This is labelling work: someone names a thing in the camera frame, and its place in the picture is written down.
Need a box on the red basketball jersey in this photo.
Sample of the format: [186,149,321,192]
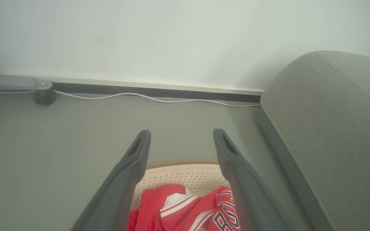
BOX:
[127,184,242,231]

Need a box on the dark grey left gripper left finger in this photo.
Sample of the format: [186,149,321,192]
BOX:
[70,130,151,231]

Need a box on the black and cream skirting board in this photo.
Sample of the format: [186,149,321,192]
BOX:
[0,75,264,103]

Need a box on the grey fabric sofa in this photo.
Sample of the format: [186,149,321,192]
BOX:
[257,50,370,231]

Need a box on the black caster wheel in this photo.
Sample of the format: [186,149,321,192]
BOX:
[33,90,56,106]

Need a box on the thin white cable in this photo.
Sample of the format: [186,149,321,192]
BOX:
[0,89,260,107]

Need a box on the cream perforated laundry basket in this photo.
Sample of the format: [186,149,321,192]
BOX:
[130,158,231,210]

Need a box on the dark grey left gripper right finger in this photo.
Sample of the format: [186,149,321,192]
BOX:
[213,129,298,231]

